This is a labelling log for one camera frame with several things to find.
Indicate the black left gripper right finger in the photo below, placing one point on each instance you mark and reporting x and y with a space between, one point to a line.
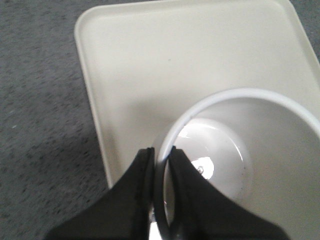
201 212

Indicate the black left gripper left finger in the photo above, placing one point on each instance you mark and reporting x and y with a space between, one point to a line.
123 213

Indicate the white smiley mug black handle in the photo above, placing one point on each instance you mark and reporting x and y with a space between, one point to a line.
257 147

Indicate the cream rectangular plastic tray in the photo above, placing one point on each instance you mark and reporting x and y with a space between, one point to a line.
145 63

